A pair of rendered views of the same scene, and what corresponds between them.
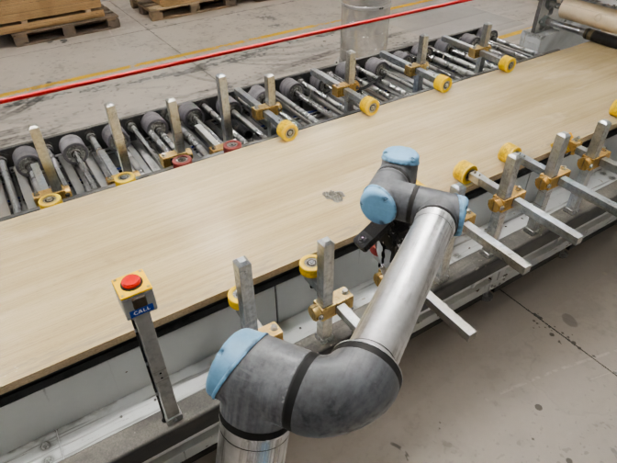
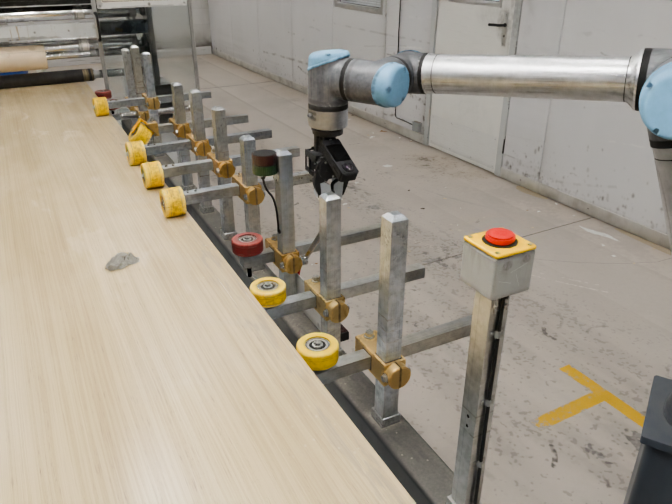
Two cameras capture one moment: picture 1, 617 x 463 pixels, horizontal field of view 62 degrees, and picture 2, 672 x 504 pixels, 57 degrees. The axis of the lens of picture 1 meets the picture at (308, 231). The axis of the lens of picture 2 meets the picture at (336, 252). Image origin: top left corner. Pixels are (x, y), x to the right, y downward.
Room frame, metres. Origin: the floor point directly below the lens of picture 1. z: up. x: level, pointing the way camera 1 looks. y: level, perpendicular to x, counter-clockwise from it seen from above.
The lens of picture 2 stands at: (0.96, 1.16, 1.58)
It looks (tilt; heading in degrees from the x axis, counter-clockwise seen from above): 27 degrees down; 275
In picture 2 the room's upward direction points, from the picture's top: straight up
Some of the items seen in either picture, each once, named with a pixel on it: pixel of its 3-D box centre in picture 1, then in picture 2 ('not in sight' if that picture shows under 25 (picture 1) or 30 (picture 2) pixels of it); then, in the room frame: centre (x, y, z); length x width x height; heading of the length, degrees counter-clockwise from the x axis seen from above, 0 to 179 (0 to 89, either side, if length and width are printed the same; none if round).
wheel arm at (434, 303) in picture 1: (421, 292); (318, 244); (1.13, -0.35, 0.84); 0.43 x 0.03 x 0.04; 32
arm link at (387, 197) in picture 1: (388, 196); (377, 82); (0.98, -0.19, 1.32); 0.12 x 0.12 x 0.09; 64
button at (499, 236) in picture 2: (130, 282); (500, 238); (0.80, 0.38, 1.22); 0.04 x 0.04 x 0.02
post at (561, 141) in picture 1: (544, 189); (201, 157); (1.60, -0.89, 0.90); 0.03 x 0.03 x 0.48; 32
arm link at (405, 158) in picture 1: (398, 173); (329, 79); (1.09, -0.23, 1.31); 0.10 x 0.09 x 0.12; 154
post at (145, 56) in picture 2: not in sight; (152, 107); (2.00, -1.53, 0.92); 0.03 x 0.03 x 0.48; 32
